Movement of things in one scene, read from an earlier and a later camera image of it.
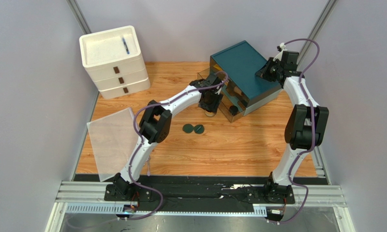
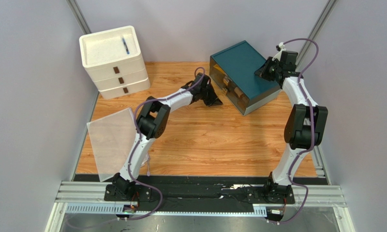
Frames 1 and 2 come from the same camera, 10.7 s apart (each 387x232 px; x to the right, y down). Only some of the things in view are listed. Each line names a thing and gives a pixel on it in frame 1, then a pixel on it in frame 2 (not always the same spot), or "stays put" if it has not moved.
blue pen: [126, 46] stays put
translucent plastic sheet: [114, 139] stays put
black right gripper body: [265, 72] stays put
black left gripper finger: [205, 106] → [212, 99]
